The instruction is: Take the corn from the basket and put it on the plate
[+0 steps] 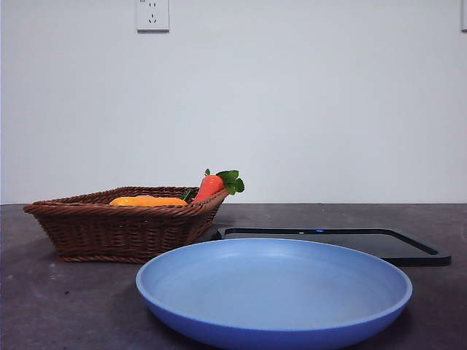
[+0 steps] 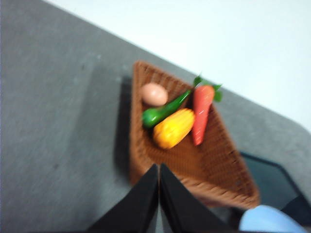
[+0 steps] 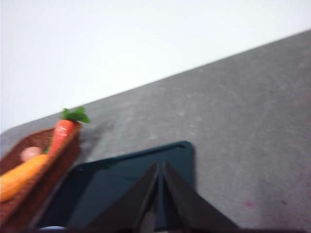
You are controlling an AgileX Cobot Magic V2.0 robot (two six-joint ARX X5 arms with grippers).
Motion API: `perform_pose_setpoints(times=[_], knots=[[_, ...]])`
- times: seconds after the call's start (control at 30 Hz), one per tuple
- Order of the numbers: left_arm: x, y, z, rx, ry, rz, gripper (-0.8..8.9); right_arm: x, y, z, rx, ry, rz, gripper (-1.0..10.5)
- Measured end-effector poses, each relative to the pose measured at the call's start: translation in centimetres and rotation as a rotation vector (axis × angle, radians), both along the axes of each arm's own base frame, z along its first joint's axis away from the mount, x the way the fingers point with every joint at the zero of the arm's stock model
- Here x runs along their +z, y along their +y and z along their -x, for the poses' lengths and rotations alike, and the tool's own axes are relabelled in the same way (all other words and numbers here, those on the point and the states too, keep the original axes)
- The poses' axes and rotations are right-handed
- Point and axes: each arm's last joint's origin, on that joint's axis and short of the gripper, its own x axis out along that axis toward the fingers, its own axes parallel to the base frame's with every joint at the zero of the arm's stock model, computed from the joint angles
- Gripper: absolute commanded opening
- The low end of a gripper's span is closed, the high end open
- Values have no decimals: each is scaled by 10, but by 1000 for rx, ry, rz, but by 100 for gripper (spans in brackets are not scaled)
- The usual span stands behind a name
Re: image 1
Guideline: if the yellow corn cob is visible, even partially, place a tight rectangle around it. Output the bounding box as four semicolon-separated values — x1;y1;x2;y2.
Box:
109;195;188;208

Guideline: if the blue round plate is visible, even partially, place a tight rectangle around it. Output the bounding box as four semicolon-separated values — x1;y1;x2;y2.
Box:
135;237;413;350

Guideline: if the brown wicker basket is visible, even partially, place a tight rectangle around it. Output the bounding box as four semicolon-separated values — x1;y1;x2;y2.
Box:
23;186;231;264

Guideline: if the orange toy carrot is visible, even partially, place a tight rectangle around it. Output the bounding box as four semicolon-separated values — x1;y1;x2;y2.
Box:
192;168;245;204

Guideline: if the black rectangular tray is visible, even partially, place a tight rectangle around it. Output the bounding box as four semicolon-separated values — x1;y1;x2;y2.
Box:
211;227;452;267

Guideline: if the white wall socket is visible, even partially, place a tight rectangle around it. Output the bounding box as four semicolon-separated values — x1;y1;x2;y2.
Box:
136;0;170;34

